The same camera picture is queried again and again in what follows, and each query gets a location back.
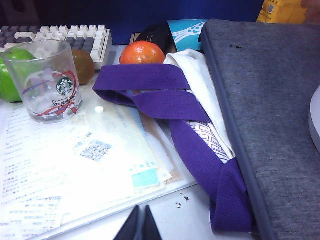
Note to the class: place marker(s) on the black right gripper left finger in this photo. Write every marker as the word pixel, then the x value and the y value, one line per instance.
pixel 131 225

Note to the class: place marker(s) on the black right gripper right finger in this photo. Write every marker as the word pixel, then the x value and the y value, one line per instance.
pixel 151 225

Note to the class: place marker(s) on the paper documents in clear sleeve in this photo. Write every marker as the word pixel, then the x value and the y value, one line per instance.
pixel 75 162

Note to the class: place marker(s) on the clear printed glass cup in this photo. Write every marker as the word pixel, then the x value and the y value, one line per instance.
pixel 50 100

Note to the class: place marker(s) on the brown kiwi fruit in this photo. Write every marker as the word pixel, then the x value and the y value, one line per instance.
pixel 85 67

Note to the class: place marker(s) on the grey fabric laptop sleeve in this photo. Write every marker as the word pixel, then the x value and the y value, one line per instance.
pixel 262 100

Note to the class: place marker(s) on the orange tangerine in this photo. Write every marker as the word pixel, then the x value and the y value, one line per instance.
pixel 141 53

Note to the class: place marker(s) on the green apple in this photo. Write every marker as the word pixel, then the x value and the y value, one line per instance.
pixel 7 82

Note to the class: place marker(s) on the white rounded object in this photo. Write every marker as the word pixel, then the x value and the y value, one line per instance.
pixel 315 120

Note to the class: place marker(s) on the white and grey keyboard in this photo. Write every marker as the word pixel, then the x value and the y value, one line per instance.
pixel 75 32

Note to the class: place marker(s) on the grey monitor stand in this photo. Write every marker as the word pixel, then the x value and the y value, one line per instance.
pixel 27 12

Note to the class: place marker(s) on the yellow package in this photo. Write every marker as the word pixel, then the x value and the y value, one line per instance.
pixel 275 12

